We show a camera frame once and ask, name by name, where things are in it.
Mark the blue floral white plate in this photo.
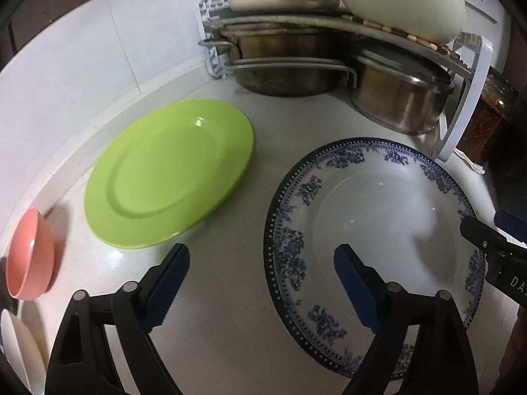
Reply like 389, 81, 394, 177
264, 137, 487, 379

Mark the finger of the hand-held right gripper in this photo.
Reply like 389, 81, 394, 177
460, 216, 527, 262
494, 210, 527, 244

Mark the green plate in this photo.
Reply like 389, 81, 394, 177
83, 99, 256, 250

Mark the glass jar of chili sauce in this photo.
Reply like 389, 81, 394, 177
457, 72, 520, 166

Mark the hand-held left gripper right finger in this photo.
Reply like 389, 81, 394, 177
333, 244, 481, 395

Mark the white bowl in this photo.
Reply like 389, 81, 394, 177
0, 308, 47, 395

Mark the white corner shelf rack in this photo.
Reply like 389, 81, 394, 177
200, 0, 494, 164

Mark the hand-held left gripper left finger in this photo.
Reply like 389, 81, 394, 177
44, 243, 191, 395

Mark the lidded stainless steel pot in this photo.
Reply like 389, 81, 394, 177
349, 47, 456, 136

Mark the wooden bead mat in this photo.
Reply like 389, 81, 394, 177
341, 13, 462, 65

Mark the pale green dome lid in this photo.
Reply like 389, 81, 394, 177
337, 0, 467, 45

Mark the pink bowl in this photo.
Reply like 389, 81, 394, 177
6, 208, 56, 300

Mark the crumpled white tissue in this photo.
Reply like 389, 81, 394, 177
452, 148, 486, 174

